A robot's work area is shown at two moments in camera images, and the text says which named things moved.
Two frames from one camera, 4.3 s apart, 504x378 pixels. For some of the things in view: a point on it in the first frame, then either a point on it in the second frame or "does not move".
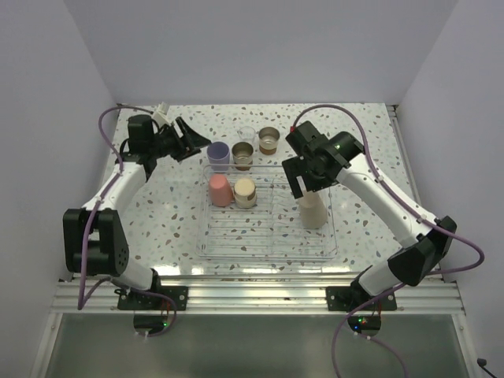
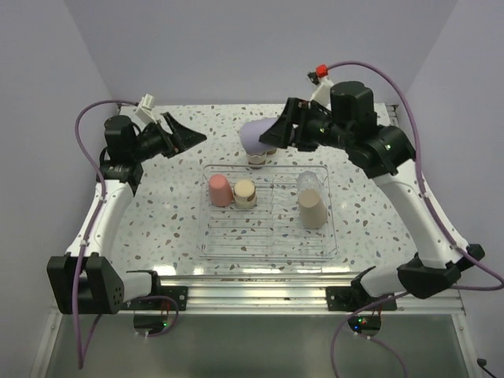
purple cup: [219, 156] to [251, 133]
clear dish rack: [270, 230] does not move
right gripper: [295, 167] to [298, 111]
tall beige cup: [313, 211] does not move
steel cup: [242, 154] to [257, 161]
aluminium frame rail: [258, 295] does not move
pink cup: [220, 190] does not move
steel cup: [245, 193] does not move
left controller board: [153, 322] does not move
